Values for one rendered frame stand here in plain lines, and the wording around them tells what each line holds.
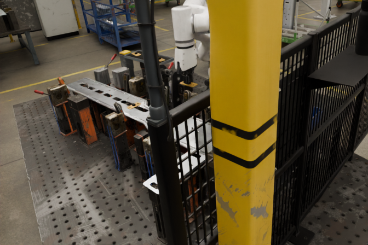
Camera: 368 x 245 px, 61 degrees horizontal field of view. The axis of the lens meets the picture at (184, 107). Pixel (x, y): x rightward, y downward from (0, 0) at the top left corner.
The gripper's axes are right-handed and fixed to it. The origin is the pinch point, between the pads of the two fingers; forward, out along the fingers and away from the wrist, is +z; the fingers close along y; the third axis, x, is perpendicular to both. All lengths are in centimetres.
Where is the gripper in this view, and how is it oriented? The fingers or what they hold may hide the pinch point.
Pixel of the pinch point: (188, 78)
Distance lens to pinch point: 142.5
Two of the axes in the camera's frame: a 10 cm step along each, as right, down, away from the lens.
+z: 0.9, 8.8, 4.6
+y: -6.9, 3.9, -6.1
